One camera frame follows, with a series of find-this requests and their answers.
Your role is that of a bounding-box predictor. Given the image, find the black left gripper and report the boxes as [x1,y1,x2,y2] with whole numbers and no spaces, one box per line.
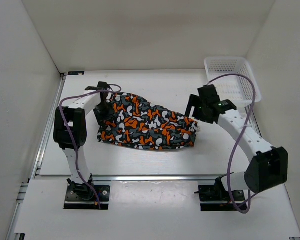
[92,102,118,128]

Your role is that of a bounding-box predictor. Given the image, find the orange camouflage shorts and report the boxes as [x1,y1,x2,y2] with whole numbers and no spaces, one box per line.
[96,92,198,151]

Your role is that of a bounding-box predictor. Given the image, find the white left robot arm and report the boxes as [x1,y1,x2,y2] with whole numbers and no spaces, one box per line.
[53,90,110,204]

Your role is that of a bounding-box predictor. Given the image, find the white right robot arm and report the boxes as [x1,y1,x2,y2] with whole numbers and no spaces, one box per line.
[185,94,289,200]

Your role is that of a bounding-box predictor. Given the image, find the white plastic basket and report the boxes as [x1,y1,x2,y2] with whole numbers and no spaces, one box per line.
[204,56,262,108]

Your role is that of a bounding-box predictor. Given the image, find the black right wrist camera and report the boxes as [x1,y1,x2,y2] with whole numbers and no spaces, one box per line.
[197,84,220,105]

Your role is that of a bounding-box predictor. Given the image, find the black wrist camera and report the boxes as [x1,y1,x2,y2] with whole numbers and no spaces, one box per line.
[85,81,110,91]
[197,84,220,105]

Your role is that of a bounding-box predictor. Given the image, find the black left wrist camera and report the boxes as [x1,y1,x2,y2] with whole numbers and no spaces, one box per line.
[85,81,110,91]

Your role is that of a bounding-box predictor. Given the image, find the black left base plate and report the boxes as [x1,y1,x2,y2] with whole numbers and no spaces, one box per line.
[63,185,111,210]

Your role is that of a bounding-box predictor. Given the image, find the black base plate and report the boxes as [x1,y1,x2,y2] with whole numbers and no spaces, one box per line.
[63,185,111,210]
[194,185,248,212]

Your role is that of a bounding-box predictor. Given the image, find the aluminium table frame rail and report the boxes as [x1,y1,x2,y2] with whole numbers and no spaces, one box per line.
[4,71,300,240]

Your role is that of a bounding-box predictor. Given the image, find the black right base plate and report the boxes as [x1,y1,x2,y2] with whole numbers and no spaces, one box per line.
[194,185,248,212]

